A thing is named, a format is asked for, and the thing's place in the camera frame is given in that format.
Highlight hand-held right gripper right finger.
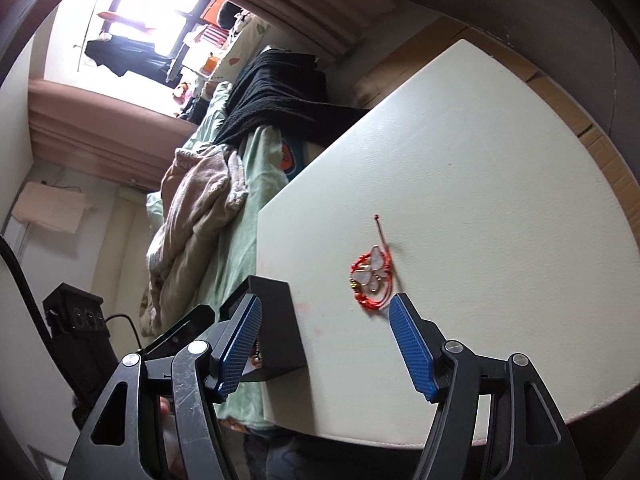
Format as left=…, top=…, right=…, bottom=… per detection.
left=389, top=292, right=586, bottom=480

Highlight black knitted blanket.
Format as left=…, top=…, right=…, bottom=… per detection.
left=215, top=49, right=371, bottom=148

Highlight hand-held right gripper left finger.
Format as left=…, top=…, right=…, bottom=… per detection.
left=62, top=294, right=263, bottom=480

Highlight red striped box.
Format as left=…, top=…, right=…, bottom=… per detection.
left=197, top=25, right=228, bottom=51

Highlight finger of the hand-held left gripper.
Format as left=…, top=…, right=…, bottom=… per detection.
left=137, top=304, right=217, bottom=361

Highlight cartoon printed bed cover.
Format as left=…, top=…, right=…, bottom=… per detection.
left=277, top=135, right=326, bottom=183

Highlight orange box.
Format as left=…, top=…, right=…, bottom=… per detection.
left=202, top=0, right=231, bottom=26

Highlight hanging dark clothes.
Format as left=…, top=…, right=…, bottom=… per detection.
left=84, top=35, right=176, bottom=81

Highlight beige hanging towel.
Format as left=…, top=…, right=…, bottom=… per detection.
left=11, top=181, right=96, bottom=234

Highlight hanging pink garment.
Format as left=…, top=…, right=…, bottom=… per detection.
left=97, top=10, right=151, bottom=28

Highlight thin black cable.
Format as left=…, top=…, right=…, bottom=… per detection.
left=107, top=313, right=143, bottom=348

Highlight black jewelry box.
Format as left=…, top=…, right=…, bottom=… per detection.
left=220, top=276, right=307, bottom=386

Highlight green bed sheet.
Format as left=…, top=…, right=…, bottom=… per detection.
left=145, top=80, right=281, bottom=431

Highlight white square table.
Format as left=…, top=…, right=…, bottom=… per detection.
left=257, top=39, right=640, bottom=448

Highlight black bag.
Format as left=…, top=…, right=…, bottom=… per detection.
left=217, top=1, right=241, bottom=28

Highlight red string butterfly bracelet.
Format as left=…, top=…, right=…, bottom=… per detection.
left=348, top=214, right=396, bottom=313

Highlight beige fleece blanket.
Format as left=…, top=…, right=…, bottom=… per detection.
left=139, top=145, right=250, bottom=338

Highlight pink curtain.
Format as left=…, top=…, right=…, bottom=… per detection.
left=27, top=77, right=196, bottom=191
left=115, top=0, right=406, bottom=56

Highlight floral windowsill cloth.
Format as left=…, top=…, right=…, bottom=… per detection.
left=212, top=10, right=271, bottom=81

